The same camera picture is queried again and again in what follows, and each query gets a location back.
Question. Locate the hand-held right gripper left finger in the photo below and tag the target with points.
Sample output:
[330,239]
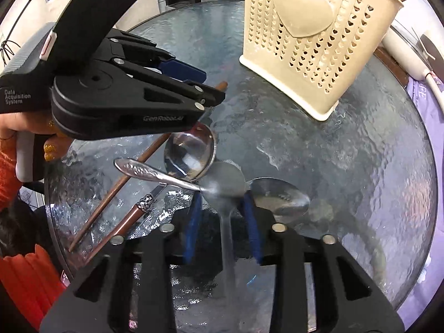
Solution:
[192,230]

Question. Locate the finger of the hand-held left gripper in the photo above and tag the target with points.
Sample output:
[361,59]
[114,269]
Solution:
[184,71]
[180,92]

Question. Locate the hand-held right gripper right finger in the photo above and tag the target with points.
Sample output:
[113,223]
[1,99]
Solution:
[252,230]

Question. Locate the plain steel spoon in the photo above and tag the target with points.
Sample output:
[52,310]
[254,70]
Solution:
[223,184]

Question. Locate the cream plastic utensil basket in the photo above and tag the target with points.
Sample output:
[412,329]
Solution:
[312,59]

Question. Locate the person's left forearm orange sleeve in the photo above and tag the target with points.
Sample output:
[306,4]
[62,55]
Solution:
[8,173]

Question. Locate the person's left hand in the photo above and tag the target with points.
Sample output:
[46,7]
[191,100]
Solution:
[8,126]

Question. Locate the oval steel spoon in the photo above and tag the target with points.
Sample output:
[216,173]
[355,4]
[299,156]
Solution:
[277,197]

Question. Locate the brown chopstick with silver collar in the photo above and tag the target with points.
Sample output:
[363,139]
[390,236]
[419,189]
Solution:
[121,225]

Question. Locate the beige cloth cover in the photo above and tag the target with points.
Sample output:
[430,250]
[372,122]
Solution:
[142,10]

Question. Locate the orange ribbed sweater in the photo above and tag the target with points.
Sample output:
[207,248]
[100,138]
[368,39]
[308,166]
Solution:
[27,284]

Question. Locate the purple floral cloth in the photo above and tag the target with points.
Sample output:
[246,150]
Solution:
[430,128]

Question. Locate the dark wooden vanity table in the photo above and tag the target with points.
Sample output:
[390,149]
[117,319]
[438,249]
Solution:
[392,67]

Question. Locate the glass pot lid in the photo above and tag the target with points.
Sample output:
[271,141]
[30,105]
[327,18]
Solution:
[428,47]

